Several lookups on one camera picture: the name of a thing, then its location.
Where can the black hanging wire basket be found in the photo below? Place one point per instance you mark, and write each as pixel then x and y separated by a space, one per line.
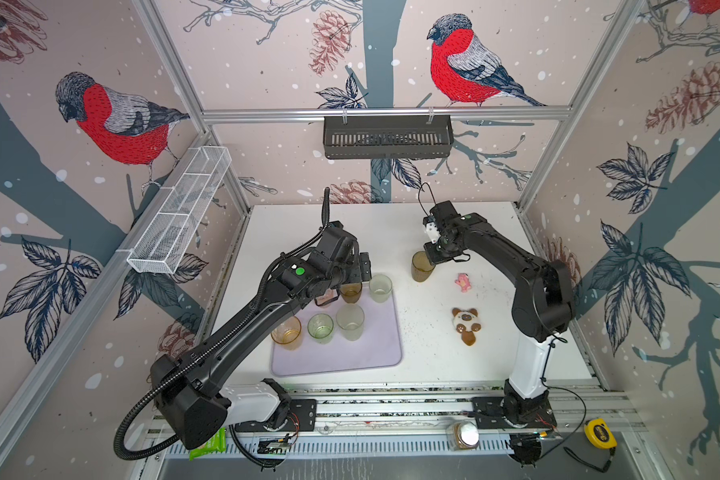
pixel 414 137

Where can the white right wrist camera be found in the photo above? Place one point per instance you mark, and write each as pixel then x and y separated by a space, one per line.
pixel 431 229

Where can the brown tall glass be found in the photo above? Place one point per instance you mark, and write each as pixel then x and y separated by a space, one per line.
pixel 421 267

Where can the pink glass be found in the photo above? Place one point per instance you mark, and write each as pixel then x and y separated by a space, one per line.
pixel 327 298

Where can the pale green short glass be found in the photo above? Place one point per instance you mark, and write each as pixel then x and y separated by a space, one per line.
pixel 380 287

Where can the olive amber glass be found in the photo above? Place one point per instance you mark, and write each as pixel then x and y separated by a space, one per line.
pixel 351 293

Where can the white lidded jar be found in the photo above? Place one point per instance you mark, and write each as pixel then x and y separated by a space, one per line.
pixel 464 435

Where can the brown white bear toy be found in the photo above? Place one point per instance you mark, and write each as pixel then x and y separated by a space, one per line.
pixel 467 324

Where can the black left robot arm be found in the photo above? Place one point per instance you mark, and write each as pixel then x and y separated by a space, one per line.
pixel 187 390

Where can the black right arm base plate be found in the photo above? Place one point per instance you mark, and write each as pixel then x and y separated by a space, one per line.
pixel 500 413

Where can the green snack packet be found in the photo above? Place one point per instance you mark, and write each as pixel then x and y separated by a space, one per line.
pixel 216 444

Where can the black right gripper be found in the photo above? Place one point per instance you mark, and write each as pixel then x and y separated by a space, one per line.
pixel 434 256

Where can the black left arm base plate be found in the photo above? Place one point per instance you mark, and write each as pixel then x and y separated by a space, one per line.
pixel 300 417

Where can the lilac plastic tray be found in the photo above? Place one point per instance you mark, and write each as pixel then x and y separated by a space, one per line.
pixel 379 344

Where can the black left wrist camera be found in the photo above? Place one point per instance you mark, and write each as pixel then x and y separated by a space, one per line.
pixel 335 247

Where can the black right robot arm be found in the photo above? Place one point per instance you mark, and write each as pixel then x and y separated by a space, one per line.
pixel 542 306

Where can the pale green frosted glass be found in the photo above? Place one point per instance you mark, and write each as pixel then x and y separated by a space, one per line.
pixel 350 319

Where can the white wire mesh shelf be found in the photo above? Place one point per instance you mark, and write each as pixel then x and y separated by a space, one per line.
pixel 170 232

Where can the yellow glass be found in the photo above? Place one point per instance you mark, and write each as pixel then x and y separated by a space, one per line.
pixel 288 335

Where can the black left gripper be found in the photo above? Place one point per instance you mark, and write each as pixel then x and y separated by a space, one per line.
pixel 357 273

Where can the yellow tape measure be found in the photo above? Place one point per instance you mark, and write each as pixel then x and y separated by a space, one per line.
pixel 599 434

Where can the small pink toy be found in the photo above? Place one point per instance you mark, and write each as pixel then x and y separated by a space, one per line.
pixel 463 282

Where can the small green glass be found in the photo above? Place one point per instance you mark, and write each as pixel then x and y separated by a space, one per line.
pixel 320 328

